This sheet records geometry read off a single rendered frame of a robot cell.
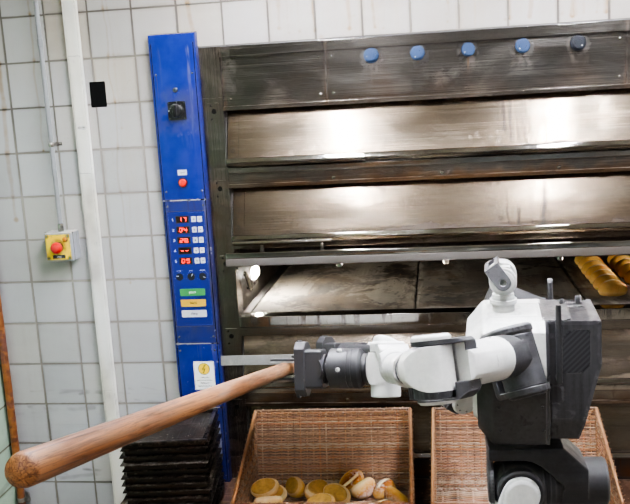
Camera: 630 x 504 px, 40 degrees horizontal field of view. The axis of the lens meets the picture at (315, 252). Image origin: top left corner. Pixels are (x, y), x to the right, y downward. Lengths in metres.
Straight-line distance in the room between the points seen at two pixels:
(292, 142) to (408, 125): 0.39
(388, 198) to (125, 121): 0.93
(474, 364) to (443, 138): 1.34
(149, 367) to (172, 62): 1.07
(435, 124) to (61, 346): 1.54
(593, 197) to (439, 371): 1.44
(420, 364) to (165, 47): 1.68
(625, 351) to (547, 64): 0.98
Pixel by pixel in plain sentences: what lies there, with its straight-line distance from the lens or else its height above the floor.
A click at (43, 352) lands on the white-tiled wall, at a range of 3.35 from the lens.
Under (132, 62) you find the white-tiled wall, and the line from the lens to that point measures 3.07.
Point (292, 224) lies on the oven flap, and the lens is 2.96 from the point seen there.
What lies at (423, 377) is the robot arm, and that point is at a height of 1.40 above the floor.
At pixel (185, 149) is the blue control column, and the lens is 2.99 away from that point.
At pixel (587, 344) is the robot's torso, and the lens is 2.04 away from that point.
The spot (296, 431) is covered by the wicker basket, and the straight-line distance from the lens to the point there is 3.11.
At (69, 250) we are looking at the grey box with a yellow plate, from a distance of 3.13.
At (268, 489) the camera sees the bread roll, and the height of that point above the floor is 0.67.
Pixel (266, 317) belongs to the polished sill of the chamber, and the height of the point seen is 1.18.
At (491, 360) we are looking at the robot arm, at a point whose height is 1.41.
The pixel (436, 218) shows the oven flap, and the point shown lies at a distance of 2.92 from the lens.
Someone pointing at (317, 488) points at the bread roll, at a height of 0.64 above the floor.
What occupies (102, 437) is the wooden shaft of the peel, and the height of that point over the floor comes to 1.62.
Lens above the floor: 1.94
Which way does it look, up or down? 10 degrees down
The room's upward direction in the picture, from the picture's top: 3 degrees counter-clockwise
